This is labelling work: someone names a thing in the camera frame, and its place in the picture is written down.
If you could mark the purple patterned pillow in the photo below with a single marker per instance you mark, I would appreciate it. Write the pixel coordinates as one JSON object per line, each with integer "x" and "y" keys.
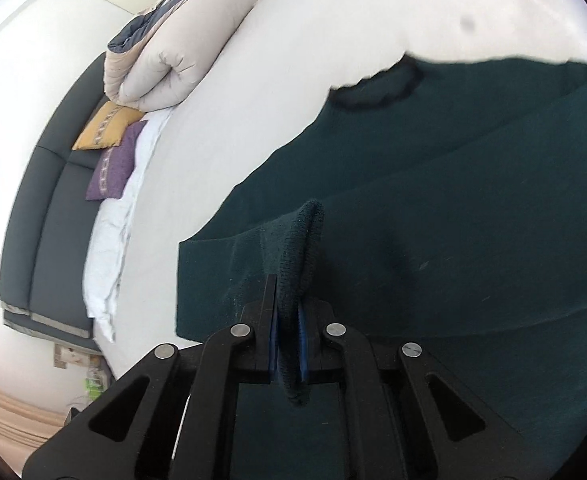
{"x": 116, "y": 165}

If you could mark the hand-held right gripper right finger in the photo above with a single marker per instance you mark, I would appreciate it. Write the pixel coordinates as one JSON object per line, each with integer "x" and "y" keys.
{"x": 303, "y": 345}

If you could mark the folded beige duvet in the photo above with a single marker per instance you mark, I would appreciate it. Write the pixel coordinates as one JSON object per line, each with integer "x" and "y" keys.
{"x": 173, "y": 55}

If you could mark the dark grey padded headboard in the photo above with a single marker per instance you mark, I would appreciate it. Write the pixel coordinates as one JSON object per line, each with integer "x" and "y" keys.
{"x": 48, "y": 220}

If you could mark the yellow patterned pillow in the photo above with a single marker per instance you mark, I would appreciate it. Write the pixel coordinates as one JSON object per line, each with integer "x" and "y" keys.
{"x": 106, "y": 127}

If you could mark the green and white packet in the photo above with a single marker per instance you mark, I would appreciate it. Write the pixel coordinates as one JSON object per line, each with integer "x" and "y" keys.
{"x": 96, "y": 380}

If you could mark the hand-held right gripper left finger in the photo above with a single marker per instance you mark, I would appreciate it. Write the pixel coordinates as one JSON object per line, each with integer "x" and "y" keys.
{"x": 272, "y": 340}

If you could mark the dark green knit sweater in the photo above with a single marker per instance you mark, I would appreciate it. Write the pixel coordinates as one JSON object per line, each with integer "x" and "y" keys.
{"x": 423, "y": 210}

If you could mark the white pillow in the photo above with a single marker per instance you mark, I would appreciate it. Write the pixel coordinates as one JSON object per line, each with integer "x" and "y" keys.
{"x": 108, "y": 260}

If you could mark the round white bed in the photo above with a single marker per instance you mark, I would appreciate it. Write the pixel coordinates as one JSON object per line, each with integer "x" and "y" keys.
{"x": 273, "y": 110}

